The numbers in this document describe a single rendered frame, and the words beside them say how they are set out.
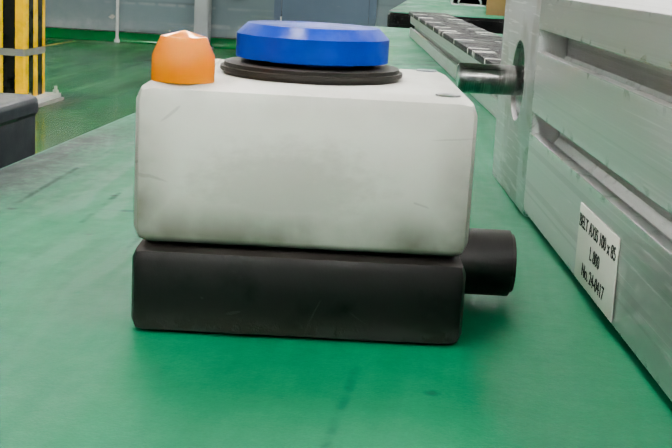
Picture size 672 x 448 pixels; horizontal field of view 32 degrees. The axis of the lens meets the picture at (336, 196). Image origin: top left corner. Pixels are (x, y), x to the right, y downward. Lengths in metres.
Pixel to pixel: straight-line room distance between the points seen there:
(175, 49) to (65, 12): 11.81
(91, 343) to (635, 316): 0.13
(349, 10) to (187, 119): 11.16
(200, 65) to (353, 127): 0.04
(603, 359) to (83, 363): 0.12
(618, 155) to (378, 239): 0.07
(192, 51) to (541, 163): 0.17
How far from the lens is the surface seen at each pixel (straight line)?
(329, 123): 0.27
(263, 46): 0.29
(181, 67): 0.27
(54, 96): 6.99
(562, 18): 0.39
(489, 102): 0.77
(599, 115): 0.33
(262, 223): 0.27
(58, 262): 0.35
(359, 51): 0.29
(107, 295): 0.31
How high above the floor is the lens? 0.87
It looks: 11 degrees down
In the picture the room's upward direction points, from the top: 3 degrees clockwise
